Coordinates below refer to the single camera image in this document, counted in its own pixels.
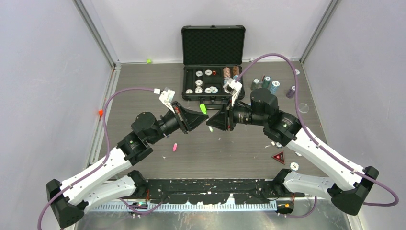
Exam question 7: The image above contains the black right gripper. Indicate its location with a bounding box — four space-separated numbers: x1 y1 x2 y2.
206 95 267 131

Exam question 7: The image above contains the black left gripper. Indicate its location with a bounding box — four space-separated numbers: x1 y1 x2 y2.
148 101 208 144

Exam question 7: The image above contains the green pen cap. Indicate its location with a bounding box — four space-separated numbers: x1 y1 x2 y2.
199 104 207 115

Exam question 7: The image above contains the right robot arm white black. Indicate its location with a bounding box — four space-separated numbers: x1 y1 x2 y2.
206 89 379 216

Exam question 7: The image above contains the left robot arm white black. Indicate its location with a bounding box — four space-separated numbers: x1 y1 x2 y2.
46 102 208 228

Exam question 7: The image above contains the dark green chip stack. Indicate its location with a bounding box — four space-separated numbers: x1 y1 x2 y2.
250 79 261 91

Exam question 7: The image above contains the teal chip stack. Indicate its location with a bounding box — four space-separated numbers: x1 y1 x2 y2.
261 76 271 89

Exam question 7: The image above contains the black poker chip case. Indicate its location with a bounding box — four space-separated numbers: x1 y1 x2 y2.
181 25 246 105

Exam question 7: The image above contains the light blue chip stack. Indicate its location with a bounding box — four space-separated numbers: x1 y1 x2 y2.
269 80 280 94

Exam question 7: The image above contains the red triangle sign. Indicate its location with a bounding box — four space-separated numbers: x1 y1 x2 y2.
272 151 285 165

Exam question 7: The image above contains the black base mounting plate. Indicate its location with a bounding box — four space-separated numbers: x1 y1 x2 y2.
131 179 304 205

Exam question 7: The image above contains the purple chip stack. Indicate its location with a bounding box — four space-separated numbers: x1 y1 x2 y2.
286 85 296 99

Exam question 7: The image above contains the clear dealer button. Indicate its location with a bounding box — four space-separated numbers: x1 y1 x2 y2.
298 103 310 114

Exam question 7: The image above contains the white chip near base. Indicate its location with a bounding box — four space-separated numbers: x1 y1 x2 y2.
290 162 299 171

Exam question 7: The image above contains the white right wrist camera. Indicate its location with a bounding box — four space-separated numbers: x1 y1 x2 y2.
223 79 243 107

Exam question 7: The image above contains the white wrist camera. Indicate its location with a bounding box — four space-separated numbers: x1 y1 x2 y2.
223 79 243 107
153 87 175 113

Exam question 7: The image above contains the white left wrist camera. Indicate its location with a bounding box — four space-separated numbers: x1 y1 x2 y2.
153 87 175 113

